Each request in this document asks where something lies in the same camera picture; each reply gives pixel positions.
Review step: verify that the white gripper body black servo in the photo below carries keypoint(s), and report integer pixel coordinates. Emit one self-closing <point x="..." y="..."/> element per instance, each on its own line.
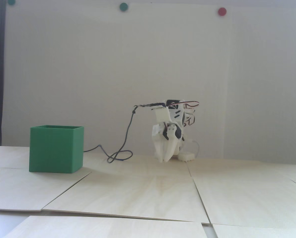
<point x="160" y="135"/>

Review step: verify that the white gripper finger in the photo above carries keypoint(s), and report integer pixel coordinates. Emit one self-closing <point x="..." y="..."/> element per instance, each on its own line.
<point x="172" y="143"/>
<point x="160" y="148"/>

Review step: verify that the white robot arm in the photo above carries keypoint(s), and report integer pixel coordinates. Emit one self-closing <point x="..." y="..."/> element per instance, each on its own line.
<point x="187" y="156"/>

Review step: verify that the green box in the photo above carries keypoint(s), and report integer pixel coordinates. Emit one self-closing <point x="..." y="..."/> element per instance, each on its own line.
<point x="53" y="148"/>

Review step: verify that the light plywood sheet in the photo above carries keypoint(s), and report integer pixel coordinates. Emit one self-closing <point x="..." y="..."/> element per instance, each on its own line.
<point x="14" y="188"/>
<point x="262" y="231"/>
<point x="138" y="168"/>
<point x="125" y="195"/>
<point x="100" y="228"/>
<point x="249" y="198"/>

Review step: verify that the white backdrop sheet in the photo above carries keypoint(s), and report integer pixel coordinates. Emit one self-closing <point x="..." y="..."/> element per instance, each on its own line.
<point x="88" y="62"/>

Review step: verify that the green round magnet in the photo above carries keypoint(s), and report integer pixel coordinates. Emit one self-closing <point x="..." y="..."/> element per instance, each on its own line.
<point x="123" y="7"/>
<point x="11" y="2"/>

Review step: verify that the red round magnet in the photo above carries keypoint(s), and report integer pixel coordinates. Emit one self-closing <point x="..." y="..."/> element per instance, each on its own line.
<point x="222" y="11"/>

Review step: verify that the wrist camera on white mount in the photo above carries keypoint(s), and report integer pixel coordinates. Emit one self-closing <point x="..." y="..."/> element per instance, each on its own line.
<point x="163" y="115"/>

